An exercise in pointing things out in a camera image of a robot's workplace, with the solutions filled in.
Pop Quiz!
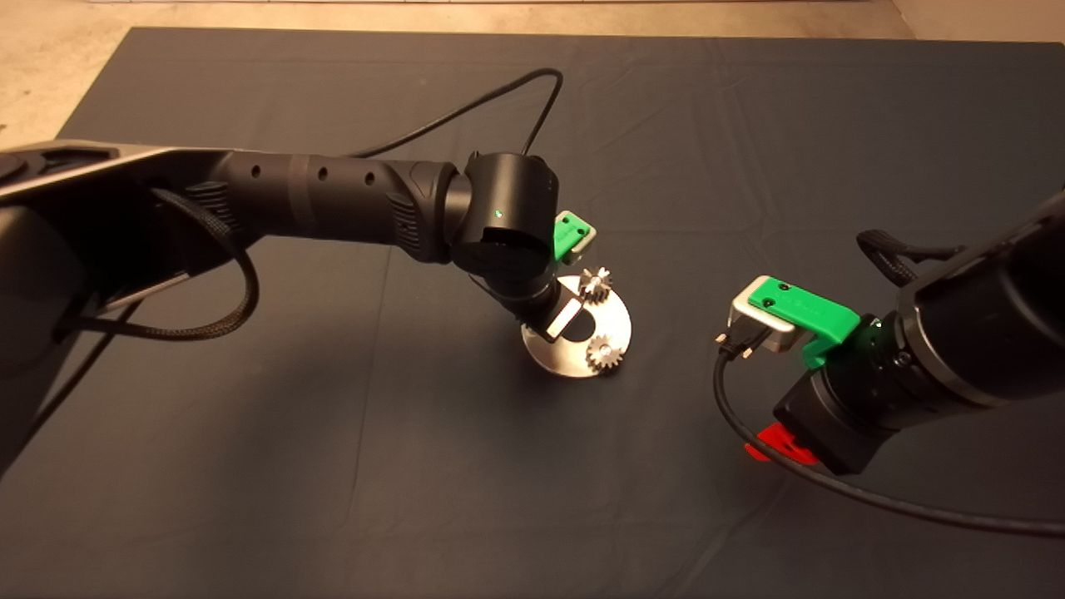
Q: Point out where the dark grey table cloth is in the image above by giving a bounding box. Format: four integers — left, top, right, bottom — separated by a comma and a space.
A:
0, 25, 1065, 599

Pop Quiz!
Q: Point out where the left wrist green camera mount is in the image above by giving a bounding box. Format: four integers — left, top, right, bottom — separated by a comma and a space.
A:
551, 210, 593, 264

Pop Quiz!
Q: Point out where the left wrist camera black cable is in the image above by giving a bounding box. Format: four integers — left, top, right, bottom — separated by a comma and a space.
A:
349, 69, 565, 159

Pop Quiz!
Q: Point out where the wrist green camera mount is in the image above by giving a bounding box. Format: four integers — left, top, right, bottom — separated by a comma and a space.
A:
747, 276, 862, 369
551, 210, 593, 264

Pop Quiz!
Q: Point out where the wrist camera black cable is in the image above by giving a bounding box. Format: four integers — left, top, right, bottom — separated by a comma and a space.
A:
349, 69, 565, 159
713, 345, 1065, 537

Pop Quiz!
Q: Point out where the round metal carrier plate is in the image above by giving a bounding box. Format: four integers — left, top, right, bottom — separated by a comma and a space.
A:
521, 277, 632, 380

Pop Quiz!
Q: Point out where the black cable strap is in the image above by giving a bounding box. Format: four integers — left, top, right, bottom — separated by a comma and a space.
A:
857, 229, 970, 288

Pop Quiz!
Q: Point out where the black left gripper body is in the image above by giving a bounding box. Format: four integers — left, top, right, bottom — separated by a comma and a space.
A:
523, 280, 583, 342

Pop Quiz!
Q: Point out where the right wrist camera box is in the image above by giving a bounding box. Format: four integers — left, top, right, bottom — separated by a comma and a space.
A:
716, 279, 798, 360

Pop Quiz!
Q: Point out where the right wrist green camera mount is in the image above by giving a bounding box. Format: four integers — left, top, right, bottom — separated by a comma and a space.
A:
747, 276, 862, 369

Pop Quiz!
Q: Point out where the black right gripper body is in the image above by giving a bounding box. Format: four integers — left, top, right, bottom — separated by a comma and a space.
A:
774, 316, 909, 475

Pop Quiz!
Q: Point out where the right wrist camera black cable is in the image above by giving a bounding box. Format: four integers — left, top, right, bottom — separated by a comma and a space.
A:
713, 345, 1065, 537

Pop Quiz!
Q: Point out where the black braided cable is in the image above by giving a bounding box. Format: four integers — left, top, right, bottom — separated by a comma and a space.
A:
54, 187, 261, 342

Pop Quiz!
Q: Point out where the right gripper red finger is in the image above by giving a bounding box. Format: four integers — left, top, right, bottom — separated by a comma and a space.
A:
745, 423, 820, 465

